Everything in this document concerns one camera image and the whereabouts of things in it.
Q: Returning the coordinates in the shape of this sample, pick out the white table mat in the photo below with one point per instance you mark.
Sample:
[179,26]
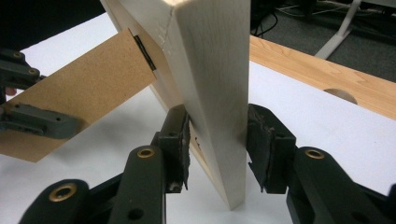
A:
[311,124]

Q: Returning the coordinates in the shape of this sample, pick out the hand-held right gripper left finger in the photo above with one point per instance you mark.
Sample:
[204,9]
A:
[172,146]

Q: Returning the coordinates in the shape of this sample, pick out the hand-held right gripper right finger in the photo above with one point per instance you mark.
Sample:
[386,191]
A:
[267,146]

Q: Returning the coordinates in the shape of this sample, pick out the wooden picture frame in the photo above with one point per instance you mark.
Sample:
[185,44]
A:
[211,77]

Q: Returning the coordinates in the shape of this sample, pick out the white metal desk frame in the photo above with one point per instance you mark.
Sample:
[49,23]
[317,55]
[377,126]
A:
[337,34]

